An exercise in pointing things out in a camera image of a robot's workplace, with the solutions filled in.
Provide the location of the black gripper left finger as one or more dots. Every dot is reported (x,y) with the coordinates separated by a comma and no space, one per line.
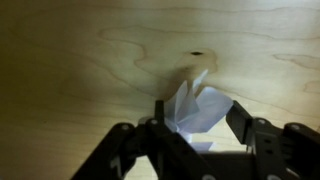
(171,157)

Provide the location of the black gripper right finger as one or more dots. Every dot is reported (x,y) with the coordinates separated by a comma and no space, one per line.
(288,153)

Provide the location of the white paper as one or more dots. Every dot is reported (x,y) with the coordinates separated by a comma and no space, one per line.
(189,113)

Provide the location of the open wooden drawer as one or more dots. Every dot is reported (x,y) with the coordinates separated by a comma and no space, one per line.
(71,69)

